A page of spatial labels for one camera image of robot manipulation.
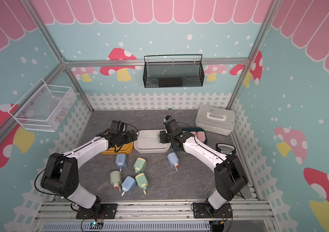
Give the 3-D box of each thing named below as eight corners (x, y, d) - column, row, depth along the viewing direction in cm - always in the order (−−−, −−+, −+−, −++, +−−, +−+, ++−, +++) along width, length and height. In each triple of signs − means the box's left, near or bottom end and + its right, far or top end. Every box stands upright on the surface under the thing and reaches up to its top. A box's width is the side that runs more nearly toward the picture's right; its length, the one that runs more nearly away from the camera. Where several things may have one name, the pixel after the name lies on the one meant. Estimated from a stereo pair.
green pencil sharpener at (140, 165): (134, 173, 89) (132, 168, 83) (139, 161, 93) (137, 156, 88) (143, 175, 88) (141, 171, 82) (147, 164, 92) (146, 159, 87)
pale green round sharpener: (114, 191, 82) (110, 187, 76) (113, 176, 87) (109, 171, 81) (123, 188, 83) (120, 184, 77) (122, 174, 88) (119, 169, 82)
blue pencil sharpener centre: (172, 173, 89) (173, 168, 83) (167, 159, 94) (167, 154, 88) (180, 170, 90) (181, 164, 84) (174, 156, 95) (174, 151, 89)
